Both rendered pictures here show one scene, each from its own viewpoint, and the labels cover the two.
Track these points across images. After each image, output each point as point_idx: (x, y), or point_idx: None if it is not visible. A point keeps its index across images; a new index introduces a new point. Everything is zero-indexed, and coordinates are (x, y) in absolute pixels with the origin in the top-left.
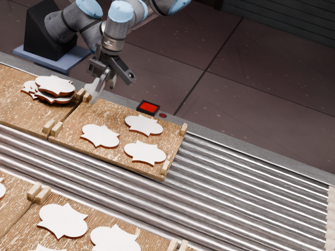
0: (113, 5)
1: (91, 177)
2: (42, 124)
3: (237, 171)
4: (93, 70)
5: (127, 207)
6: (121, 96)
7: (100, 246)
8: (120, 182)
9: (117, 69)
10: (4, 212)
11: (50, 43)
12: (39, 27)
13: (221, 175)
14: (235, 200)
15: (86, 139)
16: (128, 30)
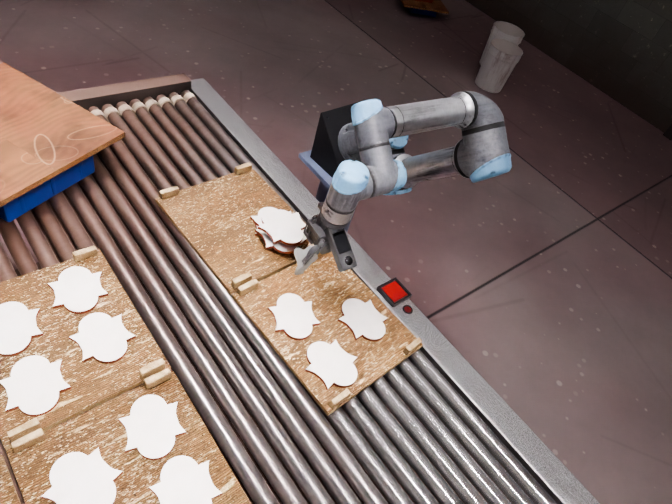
0: (339, 167)
1: (247, 368)
2: (239, 273)
3: (449, 442)
4: (310, 234)
5: (251, 436)
6: (372, 262)
7: (164, 486)
8: (273, 393)
9: (332, 247)
10: (101, 382)
11: (335, 160)
12: (328, 138)
13: (420, 439)
14: (410, 489)
15: (273, 315)
16: (421, 178)
